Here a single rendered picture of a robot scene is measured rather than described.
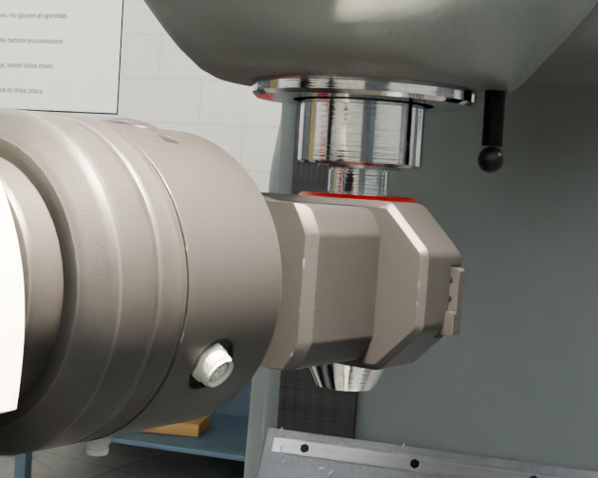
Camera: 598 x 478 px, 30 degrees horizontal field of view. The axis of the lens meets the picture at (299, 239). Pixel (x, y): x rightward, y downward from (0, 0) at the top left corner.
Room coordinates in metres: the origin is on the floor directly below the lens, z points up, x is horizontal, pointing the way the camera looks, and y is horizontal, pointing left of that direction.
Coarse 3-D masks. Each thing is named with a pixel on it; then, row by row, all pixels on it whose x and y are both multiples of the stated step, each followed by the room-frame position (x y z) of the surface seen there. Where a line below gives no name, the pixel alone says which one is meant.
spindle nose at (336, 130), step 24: (312, 120) 0.41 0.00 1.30; (336, 120) 0.40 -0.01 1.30; (360, 120) 0.40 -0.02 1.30; (384, 120) 0.40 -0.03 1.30; (408, 120) 0.41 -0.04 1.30; (312, 144) 0.41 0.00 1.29; (336, 144) 0.40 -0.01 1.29; (360, 144) 0.40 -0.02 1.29; (384, 144) 0.40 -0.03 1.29; (408, 144) 0.41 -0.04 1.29; (408, 168) 0.41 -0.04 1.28
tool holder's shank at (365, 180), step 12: (336, 168) 0.42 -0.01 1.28; (348, 168) 0.41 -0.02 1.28; (360, 168) 0.41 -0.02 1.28; (372, 168) 0.41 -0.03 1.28; (384, 168) 0.41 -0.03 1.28; (396, 168) 0.42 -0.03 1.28; (336, 180) 0.42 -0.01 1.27; (348, 180) 0.41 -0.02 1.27; (360, 180) 0.41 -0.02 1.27; (372, 180) 0.41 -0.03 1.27; (384, 180) 0.42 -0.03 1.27; (336, 192) 0.42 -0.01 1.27; (348, 192) 0.41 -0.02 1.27; (360, 192) 0.41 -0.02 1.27; (372, 192) 0.41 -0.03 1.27; (384, 192) 0.42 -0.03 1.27
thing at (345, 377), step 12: (312, 372) 0.42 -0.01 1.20; (324, 372) 0.41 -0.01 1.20; (336, 372) 0.41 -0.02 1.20; (348, 372) 0.41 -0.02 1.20; (360, 372) 0.41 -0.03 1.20; (372, 372) 0.41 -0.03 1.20; (324, 384) 0.41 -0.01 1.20; (336, 384) 0.41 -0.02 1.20; (348, 384) 0.41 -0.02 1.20; (360, 384) 0.41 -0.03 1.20; (372, 384) 0.42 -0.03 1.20
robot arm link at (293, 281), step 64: (128, 128) 0.30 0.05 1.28; (192, 192) 0.29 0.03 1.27; (256, 192) 0.31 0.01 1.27; (192, 256) 0.28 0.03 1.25; (256, 256) 0.30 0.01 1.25; (320, 256) 0.32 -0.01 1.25; (384, 256) 0.35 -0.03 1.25; (448, 256) 0.36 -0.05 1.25; (192, 320) 0.28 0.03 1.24; (256, 320) 0.30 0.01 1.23; (320, 320) 0.33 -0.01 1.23; (384, 320) 0.35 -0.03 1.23; (448, 320) 0.36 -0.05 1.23; (192, 384) 0.29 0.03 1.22
